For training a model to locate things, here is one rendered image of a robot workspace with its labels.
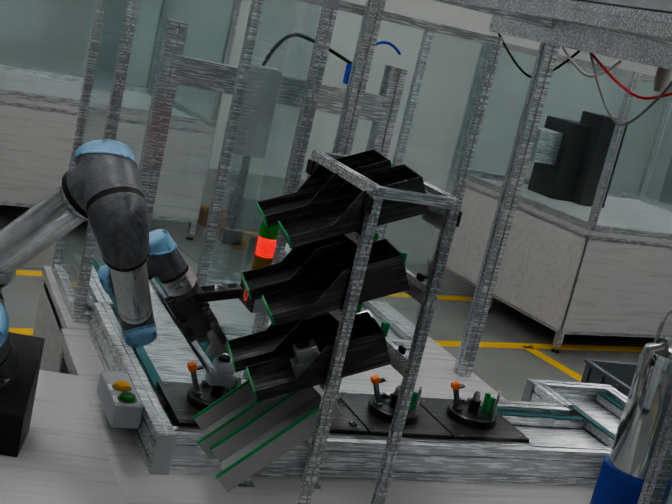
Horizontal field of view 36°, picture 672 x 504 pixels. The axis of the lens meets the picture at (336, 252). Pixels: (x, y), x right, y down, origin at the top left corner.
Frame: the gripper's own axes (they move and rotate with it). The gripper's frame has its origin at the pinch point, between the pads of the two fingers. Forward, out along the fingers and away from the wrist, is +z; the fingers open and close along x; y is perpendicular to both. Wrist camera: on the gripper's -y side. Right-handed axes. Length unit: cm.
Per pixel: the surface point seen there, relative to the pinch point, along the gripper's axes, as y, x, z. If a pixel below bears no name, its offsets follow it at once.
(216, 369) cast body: 5.3, 1.7, 2.1
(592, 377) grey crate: -121, -86, 142
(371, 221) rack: -33, 53, -35
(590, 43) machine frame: -137, -33, -5
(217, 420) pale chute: 11.4, 21.1, 2.9
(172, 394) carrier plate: 17.4, -3.8, 4.4
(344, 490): -5.6, 22.6, 37.6
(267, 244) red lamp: -22.7, -16.6, -11.2
